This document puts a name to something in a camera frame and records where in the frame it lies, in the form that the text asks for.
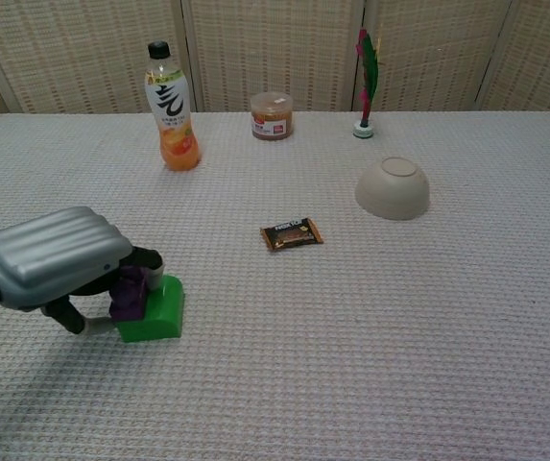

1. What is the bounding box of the beige upturned bowl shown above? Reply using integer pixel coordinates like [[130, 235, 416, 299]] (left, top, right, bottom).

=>
[[354, 156, 431, 222]]

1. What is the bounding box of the orange drink plastic bottle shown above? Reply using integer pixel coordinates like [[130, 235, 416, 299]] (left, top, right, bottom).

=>
[[143, 40, 203, 173]]

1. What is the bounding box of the green toy block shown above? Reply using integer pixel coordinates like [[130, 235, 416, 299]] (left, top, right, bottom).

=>
[[115, 274, 185, 344]]

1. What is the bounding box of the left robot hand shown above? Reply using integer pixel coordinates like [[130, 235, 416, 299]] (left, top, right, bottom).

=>
[[0, 206, 165, 337]]

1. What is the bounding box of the purple toy block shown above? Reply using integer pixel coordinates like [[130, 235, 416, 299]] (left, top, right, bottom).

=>
[[108, 265, 151, 322]]

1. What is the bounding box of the round plastic sauce tub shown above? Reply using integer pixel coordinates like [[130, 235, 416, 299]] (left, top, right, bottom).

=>
[[249, 91, 295, 142]]

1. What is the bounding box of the brown snack bar wrapper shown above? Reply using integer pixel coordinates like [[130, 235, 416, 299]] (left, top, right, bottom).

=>
[[259, 216, 325, 252]]

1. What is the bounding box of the woven folding screen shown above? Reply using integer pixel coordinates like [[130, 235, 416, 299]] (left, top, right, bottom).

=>
[[0, 0, 550, 116]]

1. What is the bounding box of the feather shuttlecock toy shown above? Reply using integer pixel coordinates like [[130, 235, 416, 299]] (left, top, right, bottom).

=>
[[352, 28, 383, 140]]

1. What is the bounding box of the white waffle tablecloth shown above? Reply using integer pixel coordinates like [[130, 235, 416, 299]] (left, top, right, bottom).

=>
[[0, 110, 550, 461]]

